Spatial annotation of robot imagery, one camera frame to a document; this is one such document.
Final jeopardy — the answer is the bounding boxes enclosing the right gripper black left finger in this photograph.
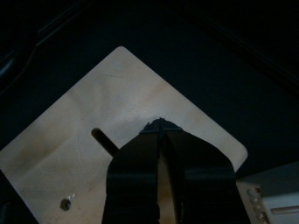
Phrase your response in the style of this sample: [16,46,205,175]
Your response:
[101,122,161,224]

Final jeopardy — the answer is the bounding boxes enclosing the light plywood board, rounded corners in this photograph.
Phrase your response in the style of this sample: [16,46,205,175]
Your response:
[0,45,248,224]

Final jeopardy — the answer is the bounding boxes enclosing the grey white box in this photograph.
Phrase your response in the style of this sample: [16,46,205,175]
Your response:
[235,161,299,224]

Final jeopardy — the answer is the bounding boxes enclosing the perforated metal bracket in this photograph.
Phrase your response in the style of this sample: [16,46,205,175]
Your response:
[236,181,272,224]

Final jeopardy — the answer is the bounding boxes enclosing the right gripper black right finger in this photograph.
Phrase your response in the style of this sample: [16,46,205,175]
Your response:
[157,117,251,224]

